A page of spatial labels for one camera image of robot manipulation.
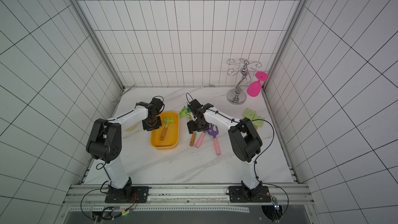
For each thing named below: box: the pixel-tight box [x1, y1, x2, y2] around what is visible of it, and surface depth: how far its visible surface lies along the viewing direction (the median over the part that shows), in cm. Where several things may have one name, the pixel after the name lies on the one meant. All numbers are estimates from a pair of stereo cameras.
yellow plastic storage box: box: [150, 112, 180, 150], surface depth 95 cm
